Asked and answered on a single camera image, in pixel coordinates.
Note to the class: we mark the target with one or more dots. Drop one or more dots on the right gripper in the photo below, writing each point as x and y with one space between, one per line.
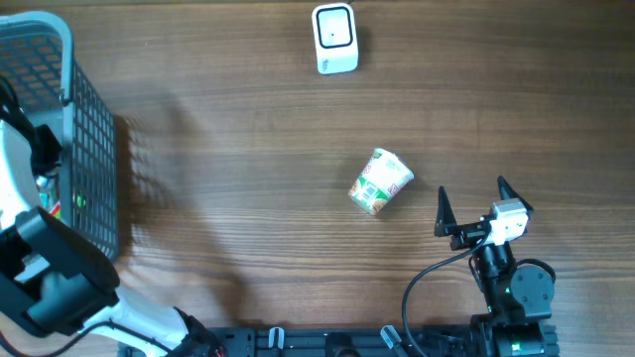
447 225

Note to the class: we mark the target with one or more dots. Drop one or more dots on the cup noodles container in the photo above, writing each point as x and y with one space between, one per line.
382 178

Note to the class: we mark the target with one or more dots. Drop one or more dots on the green candy bag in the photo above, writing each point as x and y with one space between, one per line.
50 194

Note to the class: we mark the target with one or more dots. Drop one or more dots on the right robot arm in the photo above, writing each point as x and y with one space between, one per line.
518 293

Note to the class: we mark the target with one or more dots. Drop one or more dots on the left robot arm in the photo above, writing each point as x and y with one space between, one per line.
55 281

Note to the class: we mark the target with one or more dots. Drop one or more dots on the white barcode scanner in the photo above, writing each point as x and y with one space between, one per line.
335 38

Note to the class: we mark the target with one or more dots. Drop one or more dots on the grey plastic mesh basket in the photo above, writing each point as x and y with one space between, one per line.
37 57

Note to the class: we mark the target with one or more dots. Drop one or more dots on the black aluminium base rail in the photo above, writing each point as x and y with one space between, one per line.
442 340

